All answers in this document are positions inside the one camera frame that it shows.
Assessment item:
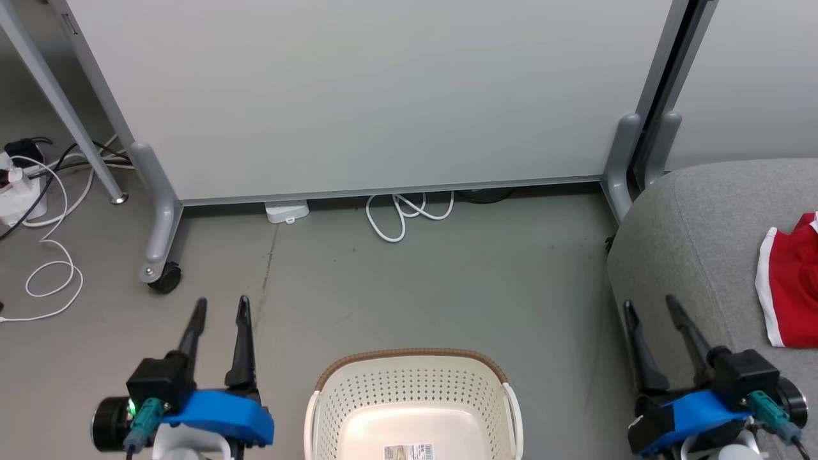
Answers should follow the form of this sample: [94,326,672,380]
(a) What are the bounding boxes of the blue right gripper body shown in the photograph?
[628,388,752,457]

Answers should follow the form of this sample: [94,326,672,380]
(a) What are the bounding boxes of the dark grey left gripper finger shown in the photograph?
[224,295,263,404]
[178,297,208,360]

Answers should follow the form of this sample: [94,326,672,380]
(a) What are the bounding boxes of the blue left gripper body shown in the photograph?
[160,388,275,447]

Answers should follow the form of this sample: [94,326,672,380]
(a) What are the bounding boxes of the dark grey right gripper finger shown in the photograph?
[622,300,671,394]
[666,295,714,385]

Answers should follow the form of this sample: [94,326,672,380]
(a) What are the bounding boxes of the red knit garment white trim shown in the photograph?
[754,212,818,349]

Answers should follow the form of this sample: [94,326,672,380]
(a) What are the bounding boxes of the cream perforated laundry basket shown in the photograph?
[304,348,525,460]

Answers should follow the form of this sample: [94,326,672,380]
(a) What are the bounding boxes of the black caster wheel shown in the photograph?
[148,262,183,295]

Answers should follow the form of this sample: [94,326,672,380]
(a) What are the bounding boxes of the grey fabric sofa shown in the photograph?
[606,158,818,460]

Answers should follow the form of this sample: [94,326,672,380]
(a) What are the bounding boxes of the grey partition foot with caster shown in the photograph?
[130,142,184,285]

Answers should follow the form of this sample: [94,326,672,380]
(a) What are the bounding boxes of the small white adapter box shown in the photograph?
[265,200,311,225]

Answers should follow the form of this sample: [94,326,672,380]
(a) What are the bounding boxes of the printed label sticker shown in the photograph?
[383,443,435,460]

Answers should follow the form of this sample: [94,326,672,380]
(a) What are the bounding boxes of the white power strip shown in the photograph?
[0,152,49,226]

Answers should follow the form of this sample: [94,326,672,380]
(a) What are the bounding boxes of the slanted grey metal leg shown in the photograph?
[0,0,127,205]

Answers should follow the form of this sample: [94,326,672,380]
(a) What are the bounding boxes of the narrow white partition panel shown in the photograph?
[645,0,818,173]

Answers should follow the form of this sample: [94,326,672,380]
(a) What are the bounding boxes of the large white partition panel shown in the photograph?
[48,0,691,206]

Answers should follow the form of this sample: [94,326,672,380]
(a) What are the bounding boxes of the green plug camera cable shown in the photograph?
[123,397,164,460]
[745,391,812,460]

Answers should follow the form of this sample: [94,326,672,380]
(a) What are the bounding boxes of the long white looped cable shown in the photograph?
[0,153,87,323]

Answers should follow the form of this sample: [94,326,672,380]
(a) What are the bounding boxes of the coiled white cable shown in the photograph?
[366,190,456,243]

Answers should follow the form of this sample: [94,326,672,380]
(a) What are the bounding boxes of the thin black floor cable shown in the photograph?
[457,187,514,204]

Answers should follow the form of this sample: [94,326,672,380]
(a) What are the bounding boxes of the black power cable bundle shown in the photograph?
[0,136,132,242]

